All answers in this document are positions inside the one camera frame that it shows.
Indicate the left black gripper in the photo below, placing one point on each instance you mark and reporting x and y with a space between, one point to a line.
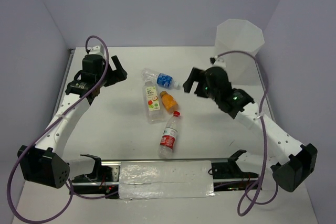
122 74

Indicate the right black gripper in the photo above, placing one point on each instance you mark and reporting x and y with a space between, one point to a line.
196 75

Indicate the orange juice bottle gold cap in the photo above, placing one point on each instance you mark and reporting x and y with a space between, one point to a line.
169 102

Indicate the red cap water bottle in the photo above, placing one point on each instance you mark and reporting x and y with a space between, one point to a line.
169 136

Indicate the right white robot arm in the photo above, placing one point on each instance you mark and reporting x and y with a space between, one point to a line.
295 161

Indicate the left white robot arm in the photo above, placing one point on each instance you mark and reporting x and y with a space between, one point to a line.
43 162

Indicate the white plastic bin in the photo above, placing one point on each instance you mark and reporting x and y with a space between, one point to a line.
242 35

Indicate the blue label clear bottle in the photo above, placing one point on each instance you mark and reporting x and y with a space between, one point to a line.
161 79

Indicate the apple juice clear bottle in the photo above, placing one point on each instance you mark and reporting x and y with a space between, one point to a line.
152 101

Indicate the silver tape sheet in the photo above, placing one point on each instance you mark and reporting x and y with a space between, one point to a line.
155 180

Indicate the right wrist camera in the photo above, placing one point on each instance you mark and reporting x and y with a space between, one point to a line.
218 61

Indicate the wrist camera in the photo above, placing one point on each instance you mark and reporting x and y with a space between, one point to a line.
97 50
218 61

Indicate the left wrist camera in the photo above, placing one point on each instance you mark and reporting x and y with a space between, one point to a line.
97 50

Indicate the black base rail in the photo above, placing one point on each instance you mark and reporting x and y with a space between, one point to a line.
226 175

